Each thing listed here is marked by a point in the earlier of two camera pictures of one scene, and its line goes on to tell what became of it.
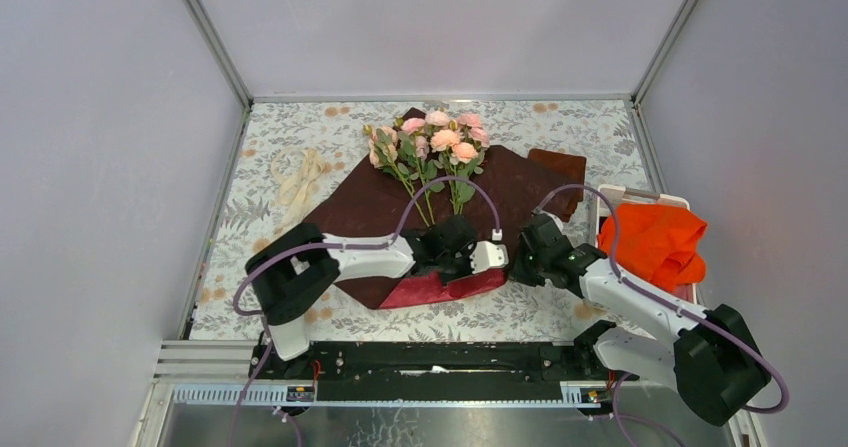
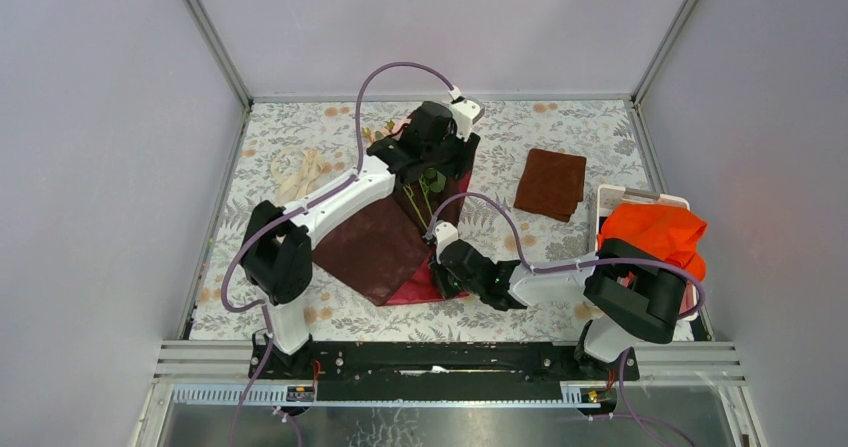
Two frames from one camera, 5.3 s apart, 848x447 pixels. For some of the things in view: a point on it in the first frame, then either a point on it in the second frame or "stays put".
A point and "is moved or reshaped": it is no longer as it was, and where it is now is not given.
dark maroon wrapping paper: [432, 172] is moved or reshaped
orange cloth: [658, 242] stays put
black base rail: [459, 371] stays put
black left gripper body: [454, 266] → [448, 155]
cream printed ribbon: [294, 170] stays put
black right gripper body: [529, 267] → [450, 286]
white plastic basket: [610, 197] stays put
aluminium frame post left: [210, 37] stays put
